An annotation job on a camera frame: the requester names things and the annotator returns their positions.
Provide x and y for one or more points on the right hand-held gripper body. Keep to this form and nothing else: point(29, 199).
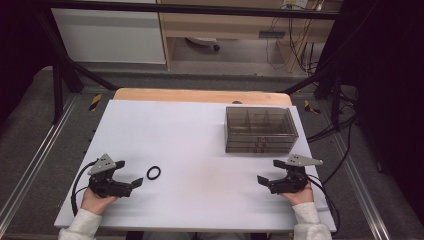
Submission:
point(291, 181)

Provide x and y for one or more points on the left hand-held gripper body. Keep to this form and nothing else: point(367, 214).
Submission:
point(110, 188)

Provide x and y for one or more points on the clear grey drawer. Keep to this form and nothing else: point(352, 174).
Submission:
point(240, 150)

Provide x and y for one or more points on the clear grey drawer organizer box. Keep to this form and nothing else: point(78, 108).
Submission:
point(260, 113)

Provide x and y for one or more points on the person's right hand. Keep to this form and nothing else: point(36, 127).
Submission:
point(301, 198)

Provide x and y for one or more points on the person's left hand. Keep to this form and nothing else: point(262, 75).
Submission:
point(95, 203)

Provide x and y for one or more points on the yellow black tape strip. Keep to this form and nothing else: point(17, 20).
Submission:
point(310, 107)
point(95, 102)

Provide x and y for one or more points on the white foam board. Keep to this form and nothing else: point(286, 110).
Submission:
point(186, 140)

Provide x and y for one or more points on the wooden table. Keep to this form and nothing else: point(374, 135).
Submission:
point(186, 95)

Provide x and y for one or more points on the white cabinet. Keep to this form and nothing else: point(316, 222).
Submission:
point(110, 36)

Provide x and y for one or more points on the black curtain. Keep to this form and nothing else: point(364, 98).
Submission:
point(20, 50)
point(390, 83)

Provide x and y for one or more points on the office chair base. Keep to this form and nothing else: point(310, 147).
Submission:
point(203, 41)

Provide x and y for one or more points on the light wooden desk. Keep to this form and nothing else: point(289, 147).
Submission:
point(233, 25)

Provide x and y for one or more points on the white power strip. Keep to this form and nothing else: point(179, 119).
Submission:
point(296, 3)

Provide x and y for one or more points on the aluminium floor rail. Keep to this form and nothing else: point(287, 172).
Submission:
point(360, 186)
point(36, 160)

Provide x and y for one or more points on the black frame stand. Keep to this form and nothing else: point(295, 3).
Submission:
point(335, 86)
point(58, 86)

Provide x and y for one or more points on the black frame crossbar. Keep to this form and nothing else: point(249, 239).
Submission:
point(186, 9)

